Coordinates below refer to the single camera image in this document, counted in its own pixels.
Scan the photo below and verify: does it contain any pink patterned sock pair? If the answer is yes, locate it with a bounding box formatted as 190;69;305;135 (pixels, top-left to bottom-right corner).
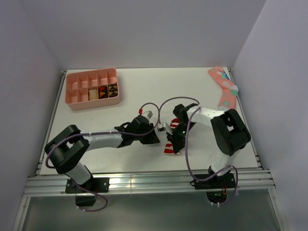
208;67;239;111

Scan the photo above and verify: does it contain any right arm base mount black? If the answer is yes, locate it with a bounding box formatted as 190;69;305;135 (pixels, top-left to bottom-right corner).
190;168;239;207

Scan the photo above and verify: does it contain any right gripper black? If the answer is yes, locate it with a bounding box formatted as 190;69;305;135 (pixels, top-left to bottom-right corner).
167;121;196;154

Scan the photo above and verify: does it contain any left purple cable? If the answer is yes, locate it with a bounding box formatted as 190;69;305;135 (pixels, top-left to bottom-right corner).
45;103;161;213

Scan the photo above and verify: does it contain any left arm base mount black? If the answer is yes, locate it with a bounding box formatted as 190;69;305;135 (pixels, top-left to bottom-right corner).
65;177;110;212

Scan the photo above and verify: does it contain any brown argyle rolled sock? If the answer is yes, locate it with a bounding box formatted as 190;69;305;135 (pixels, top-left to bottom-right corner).
108;83;118;98

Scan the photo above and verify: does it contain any red white striped sock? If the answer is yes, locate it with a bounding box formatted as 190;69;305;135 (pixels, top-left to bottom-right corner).
164;118;181;155

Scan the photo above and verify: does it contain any tan maroon sock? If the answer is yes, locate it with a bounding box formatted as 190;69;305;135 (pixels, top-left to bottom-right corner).
89;89;99;101

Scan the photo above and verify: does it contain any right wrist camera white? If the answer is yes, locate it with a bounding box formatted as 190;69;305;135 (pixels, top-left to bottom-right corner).
157;123;172;134

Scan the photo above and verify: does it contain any red argyle rolled sock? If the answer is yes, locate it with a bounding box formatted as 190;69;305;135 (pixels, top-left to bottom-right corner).
98;85;108;99

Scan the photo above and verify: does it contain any purple cable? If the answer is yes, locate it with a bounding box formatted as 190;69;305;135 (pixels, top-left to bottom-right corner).
45;103;161;213
158;96;239;206

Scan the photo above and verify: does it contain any aluminium rail frame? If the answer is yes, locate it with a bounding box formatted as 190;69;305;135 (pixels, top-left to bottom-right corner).
13;67;289;231

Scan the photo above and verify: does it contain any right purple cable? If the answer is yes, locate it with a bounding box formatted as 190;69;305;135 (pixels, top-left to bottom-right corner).
158;96;239;206

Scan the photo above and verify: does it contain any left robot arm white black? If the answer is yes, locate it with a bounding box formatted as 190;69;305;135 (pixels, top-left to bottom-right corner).
44;115;160;192

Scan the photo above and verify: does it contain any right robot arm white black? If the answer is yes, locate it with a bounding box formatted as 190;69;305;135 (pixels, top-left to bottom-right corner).
166;103;251;188

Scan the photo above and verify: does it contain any pink divided organizer tray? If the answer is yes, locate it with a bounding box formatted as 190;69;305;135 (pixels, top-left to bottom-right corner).
65;68;120;111

